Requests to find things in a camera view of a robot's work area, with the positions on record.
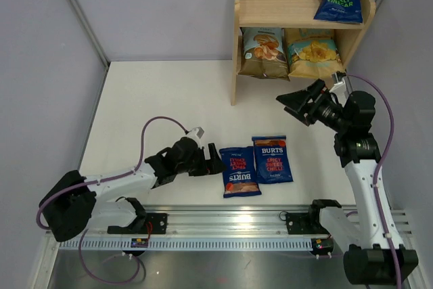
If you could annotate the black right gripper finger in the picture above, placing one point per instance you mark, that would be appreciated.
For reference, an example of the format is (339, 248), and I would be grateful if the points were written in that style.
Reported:
(298, 100)
(299, 115)

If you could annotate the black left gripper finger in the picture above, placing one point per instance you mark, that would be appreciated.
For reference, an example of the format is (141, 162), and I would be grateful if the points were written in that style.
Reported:
(213, 152)
(215, 165)

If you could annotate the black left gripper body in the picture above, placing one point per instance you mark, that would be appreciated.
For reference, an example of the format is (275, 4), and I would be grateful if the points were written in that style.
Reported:
(201, 165)

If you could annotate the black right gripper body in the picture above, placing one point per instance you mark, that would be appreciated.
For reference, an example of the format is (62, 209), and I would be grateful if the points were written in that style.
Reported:
(323, 109)

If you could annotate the blue upside-down Burts chilli bag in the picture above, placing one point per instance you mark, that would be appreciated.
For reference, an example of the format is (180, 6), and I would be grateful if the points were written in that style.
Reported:
(239, 177)

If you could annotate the large kettle cooked chips bag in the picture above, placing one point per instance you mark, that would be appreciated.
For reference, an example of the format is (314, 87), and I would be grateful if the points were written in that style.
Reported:
(312, 53)

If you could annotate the olive light-blue chips bag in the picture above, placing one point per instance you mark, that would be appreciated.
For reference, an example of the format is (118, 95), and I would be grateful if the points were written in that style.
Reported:
(263, 54)

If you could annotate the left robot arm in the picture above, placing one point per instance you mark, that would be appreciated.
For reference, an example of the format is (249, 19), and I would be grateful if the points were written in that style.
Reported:
(77, 203)

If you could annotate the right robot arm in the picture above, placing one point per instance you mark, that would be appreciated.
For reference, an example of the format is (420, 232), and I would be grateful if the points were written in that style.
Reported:
(374, 253)

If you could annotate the wooden two-tier shelf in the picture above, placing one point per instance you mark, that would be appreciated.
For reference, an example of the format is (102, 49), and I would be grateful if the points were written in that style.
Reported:
(295, 14)

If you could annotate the blue spicy sweet chilli bag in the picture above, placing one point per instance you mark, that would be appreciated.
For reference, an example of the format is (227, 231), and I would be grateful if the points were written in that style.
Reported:
(271, 160)

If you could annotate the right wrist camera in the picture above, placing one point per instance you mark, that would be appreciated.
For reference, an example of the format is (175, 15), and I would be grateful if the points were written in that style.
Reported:
(339, 87)

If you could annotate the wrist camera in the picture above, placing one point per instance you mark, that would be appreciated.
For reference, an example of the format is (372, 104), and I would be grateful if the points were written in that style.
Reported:
(195, 134)
(339, 87)

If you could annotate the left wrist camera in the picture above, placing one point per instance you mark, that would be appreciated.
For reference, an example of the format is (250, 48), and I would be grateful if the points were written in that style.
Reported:
(195, 134)

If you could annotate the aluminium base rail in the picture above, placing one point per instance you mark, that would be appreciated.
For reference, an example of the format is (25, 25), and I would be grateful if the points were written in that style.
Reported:
(225, 228)

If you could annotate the aluminium corner frame post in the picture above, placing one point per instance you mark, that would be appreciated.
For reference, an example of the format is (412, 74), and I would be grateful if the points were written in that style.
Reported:
(90, 34)

